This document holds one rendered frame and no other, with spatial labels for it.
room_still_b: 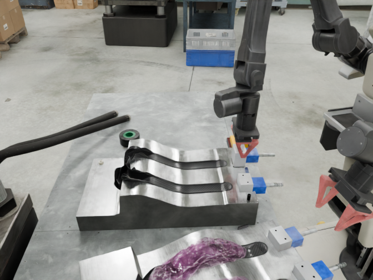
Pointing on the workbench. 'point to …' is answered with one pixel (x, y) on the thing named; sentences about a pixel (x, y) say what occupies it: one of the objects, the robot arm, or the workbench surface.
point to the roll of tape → (127, 135)
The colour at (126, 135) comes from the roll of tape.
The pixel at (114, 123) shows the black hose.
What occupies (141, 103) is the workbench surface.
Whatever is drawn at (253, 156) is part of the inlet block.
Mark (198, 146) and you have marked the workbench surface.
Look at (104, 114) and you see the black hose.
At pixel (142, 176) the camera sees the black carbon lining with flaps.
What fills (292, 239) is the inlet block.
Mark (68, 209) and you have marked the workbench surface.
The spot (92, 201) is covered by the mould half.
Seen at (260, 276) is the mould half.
